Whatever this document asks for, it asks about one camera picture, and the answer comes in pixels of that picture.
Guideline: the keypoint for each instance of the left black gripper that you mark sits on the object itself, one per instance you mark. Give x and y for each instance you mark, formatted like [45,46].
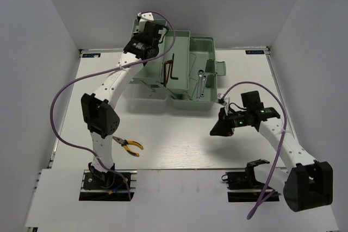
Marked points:
[138,35]

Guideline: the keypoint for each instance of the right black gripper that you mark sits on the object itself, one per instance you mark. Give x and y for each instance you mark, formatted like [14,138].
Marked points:
[223,127]

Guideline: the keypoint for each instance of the large brown hex key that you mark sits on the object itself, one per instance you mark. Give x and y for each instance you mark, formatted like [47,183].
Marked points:
[166,70]

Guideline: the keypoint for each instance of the small brown hex key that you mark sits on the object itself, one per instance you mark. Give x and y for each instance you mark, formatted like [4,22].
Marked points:
[171,71]

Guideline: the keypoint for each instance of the small silver ratchet wrench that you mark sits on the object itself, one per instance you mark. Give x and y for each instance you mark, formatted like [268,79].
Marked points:
[203,84]

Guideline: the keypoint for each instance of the large silver ratchet wrench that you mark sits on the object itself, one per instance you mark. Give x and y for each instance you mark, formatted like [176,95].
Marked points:
[200,74]

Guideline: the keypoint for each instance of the yellow handled pliers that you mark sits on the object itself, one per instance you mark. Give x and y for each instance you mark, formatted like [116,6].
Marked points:
[126,143]

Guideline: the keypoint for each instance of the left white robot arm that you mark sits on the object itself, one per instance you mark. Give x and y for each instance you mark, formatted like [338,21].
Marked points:
[99,107]

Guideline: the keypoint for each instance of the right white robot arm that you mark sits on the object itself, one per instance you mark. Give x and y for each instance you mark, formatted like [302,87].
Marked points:
[305,183]

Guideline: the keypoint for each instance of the blue label sticker left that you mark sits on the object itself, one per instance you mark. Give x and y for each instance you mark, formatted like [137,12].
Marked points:
[91,55]

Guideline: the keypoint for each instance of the blue label sticker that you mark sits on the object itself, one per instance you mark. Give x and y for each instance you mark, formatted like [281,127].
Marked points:
[91,55]
[254,52]

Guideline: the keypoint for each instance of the blue label sticker right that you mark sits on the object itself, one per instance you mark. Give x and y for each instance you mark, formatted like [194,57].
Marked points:
[254,52]

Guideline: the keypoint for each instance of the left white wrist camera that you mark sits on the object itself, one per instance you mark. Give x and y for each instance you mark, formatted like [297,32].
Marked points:
[144,19]

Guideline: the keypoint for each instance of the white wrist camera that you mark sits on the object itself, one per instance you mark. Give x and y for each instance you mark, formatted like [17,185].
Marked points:
[144,19]
[222,100]

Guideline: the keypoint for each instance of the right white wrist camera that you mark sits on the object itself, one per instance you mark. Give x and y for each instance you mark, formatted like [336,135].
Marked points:
[222,100]

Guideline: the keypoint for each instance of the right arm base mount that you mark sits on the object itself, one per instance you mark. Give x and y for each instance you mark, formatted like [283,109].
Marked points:
[239,189]

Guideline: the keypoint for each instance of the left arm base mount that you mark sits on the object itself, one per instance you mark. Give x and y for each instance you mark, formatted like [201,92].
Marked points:
[92,189]

